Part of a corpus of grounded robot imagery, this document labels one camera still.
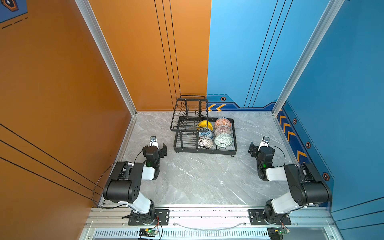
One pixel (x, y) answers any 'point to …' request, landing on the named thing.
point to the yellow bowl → (206, 124)
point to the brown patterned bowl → (205, 141)
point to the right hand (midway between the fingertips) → (259, 144)
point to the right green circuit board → (283, 231)
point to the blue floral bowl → (209, 133)
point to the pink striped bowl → (219, 129)
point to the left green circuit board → (148, 232)
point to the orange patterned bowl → (222, 121)
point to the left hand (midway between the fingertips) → (155, 143)
